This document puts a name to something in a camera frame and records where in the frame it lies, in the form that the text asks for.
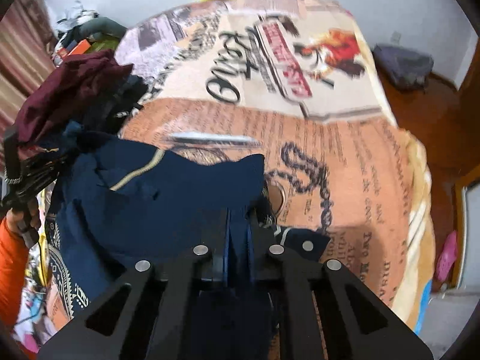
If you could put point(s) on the person's left hand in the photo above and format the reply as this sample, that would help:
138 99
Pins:
16 217

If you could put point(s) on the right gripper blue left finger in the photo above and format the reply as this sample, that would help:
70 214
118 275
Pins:
226 246

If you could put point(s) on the maroon folded garment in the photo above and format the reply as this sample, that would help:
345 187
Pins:
70 89

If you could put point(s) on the navy patterned hooded garment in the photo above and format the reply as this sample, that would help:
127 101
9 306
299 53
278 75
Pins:
118 202

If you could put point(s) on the printed orange bed blanket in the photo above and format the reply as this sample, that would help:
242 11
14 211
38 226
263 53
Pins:
293 81

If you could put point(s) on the purple grey floor cushion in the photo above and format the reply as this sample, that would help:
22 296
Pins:
406 69

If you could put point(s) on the pink slipper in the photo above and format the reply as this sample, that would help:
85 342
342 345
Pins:
447 258

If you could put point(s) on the green box with clutter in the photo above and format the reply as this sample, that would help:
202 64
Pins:
77 29

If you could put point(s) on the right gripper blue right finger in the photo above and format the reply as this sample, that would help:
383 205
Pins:
250 254

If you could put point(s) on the striped brown curtain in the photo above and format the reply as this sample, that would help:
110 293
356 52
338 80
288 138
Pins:
27 41

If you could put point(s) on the dark navy folded garment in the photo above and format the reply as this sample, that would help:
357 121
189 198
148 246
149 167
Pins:
111 108

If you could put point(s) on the orange left sleeve forearm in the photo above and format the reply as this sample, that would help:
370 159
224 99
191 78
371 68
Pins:
14 257

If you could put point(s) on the brown wooden door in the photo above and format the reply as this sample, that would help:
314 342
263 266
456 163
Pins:
469 92

